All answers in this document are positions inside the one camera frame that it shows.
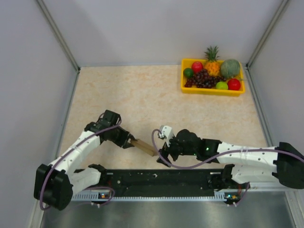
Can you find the dark green lime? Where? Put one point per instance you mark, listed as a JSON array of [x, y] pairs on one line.
[[188, 72]]

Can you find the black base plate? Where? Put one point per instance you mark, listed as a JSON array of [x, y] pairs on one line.
[[165, 183]]

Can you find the light green lime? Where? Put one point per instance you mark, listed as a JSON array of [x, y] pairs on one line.
[[221, 85]]

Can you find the red apple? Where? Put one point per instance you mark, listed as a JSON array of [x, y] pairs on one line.
[[197, 66], [234, 84]]

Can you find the brown cardboard box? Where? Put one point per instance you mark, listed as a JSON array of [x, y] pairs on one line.
[[143, 146]]

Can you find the aluminium frame rail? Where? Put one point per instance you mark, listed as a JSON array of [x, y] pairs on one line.
[[266, 185]]

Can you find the white cable duct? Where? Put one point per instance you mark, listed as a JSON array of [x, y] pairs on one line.
[[97, 197]]

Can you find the green melon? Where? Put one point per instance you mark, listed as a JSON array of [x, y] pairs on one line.
[[230, 68]]

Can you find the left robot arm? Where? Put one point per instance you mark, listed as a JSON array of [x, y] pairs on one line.
[[57, 182]]

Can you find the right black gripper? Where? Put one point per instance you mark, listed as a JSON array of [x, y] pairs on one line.
[[165, 152]]

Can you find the red apple front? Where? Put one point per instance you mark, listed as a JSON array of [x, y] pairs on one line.
[[234, 84]]

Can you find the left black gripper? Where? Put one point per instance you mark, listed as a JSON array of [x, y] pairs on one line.
[[125, 135]]

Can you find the red apple back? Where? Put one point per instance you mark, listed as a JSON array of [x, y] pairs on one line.
[[197, 66]]

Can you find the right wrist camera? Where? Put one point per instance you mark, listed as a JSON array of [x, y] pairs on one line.
[[166, 134]]

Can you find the yellow plastic tray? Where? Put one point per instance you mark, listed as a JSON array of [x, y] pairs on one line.
[[187, 63]]

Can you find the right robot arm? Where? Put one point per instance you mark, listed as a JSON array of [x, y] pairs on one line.
[[282, 163]]

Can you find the pineapple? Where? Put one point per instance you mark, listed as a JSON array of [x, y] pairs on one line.
[[212, 65]]

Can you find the purple grape bunch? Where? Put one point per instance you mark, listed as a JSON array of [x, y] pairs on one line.
[[203, 80]]

